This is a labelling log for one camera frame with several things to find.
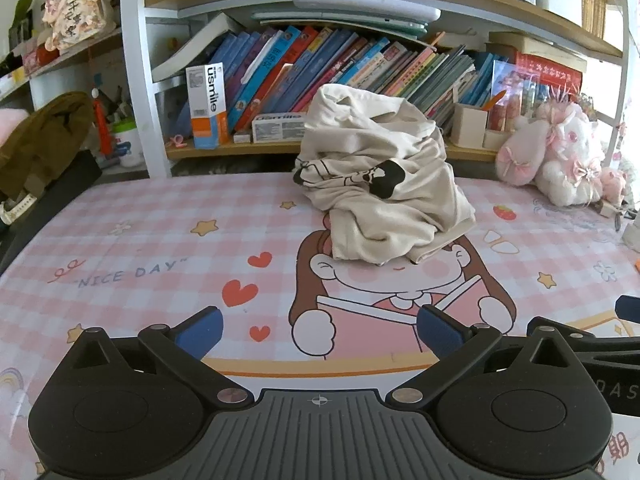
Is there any white wooden bookshelf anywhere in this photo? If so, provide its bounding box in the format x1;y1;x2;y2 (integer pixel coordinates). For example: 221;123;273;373
0;0;640;181

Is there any shiny card packet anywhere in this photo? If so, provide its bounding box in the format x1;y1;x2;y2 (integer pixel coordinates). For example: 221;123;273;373
492;59;547;117

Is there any black chair back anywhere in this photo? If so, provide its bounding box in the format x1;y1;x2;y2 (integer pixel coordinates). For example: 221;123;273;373
0;150;104;277

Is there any red printed box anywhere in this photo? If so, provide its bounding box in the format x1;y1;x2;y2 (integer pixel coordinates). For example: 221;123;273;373
515;52;584;92

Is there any tall white orange box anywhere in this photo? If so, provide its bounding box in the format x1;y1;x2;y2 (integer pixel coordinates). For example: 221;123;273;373
186;62;231;150

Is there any white wristwatch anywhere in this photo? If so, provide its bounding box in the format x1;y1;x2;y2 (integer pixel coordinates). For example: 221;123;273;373
0;194;39;226

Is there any row of colourful books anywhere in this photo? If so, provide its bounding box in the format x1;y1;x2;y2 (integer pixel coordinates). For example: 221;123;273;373
205;25;501;132

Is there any white jar with green lid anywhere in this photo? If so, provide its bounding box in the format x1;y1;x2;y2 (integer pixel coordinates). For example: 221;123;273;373
111;120;147;169

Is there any bamboo blind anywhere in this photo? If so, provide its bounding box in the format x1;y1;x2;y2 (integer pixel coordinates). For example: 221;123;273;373
581;0;609;41

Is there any white tablet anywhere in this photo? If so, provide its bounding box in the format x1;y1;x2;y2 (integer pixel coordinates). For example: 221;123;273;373
290;0;442;27

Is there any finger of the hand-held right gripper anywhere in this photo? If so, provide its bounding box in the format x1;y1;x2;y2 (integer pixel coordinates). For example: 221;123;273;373
528;316;640;361
615;295;640;323

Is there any pink checked cartoon table mat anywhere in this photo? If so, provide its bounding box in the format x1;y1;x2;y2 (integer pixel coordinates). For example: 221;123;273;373
0;172;640;480

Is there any beige t-shirt with black print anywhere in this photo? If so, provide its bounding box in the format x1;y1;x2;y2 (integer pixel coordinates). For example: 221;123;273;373
292;84;477;266

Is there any white pink plush toy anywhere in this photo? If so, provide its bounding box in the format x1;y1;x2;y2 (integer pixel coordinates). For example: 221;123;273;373
495;94;628;207

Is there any white container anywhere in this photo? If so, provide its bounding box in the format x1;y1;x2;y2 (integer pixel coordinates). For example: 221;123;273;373
621;209;640;254

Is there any small beige box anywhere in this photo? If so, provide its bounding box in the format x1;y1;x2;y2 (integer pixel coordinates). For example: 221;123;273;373
482;129;517;152

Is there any flat white orange box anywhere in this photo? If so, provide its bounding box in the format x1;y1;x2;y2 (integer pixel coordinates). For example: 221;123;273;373
251;112;307;144

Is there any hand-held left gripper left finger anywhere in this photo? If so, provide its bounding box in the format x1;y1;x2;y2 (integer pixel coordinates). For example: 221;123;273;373
65;305;253;408

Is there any olive green bag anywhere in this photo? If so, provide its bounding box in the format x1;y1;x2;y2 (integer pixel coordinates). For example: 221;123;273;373
0;91;97;202

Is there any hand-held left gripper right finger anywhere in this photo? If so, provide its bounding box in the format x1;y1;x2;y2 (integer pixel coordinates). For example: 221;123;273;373
387;304;583;407

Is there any red tassel charm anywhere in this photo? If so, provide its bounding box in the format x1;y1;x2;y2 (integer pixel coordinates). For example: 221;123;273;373
91;86;109;137

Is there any leaning open grey book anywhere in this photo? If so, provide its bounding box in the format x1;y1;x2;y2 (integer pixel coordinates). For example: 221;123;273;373
151;12;243;84

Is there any pink plush cushion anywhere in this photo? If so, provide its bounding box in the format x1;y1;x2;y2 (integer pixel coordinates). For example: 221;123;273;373
0;107;32;147

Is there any beige pen holder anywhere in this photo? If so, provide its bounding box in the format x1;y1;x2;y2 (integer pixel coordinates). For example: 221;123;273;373
451;103;489;149

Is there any stack of old beige books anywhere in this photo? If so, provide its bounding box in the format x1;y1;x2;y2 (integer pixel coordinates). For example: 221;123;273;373
487;31;589;74

